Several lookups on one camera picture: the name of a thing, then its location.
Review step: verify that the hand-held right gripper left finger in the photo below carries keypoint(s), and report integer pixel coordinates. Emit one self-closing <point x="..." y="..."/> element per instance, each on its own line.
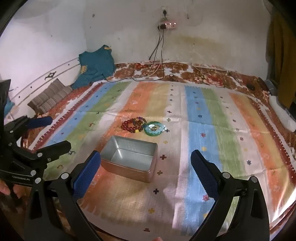
<point x="87" y="173"/>

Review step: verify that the white bolster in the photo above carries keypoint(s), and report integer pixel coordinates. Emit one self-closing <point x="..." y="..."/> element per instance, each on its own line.
<point x="282" y="113"/>

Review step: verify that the silver metal tin box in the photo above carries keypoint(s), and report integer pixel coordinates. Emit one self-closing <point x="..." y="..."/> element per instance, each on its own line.
<point x="129" y="150"/>

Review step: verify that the person's left hand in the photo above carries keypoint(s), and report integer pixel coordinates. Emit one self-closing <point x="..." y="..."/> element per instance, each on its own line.
<point x="3" y="187"/>

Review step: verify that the white wall socket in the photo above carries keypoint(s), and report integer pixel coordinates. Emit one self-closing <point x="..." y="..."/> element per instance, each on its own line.
<point x="164" y="10"/>

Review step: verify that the pink power strip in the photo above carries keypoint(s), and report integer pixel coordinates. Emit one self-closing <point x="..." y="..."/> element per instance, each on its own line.
<point x="171" y="25"/>

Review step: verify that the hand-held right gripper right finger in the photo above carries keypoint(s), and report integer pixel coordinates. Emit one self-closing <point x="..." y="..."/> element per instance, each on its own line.
<point x="204" y="173"/>

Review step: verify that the black charger plug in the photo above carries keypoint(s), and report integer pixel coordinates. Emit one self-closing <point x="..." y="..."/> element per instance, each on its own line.
<point x="162" y="26"/>

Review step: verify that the white headboard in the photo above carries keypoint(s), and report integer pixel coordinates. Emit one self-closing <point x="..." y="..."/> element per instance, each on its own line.
<point x="34" y="76"/>

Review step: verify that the blue cloth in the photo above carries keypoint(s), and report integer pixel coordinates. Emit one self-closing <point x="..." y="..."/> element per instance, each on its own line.
<point x="9" y="105"/>

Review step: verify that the colourful striped mat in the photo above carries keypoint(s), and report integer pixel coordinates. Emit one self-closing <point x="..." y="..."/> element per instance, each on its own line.
<point x="208" y="115"/>

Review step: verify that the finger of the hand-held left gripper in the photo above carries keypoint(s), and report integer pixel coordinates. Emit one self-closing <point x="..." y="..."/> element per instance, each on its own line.
<point x="54" y="148"/>
<point x="40" y="122"/>

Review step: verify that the green jade bangle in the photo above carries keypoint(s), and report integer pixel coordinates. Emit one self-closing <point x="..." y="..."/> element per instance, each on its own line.
<point x="148" y="132"/>

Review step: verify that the teal garment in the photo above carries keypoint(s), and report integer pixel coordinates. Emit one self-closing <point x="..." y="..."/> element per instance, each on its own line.
<point x="97" y="64"/>

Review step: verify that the mustard yellow garment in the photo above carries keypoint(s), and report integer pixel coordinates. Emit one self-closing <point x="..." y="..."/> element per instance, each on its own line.
<point x="284" y="58"/>

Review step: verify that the striped brown pillow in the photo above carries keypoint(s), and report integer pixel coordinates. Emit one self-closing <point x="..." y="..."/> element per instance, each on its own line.
<point x="50" y="92"/>

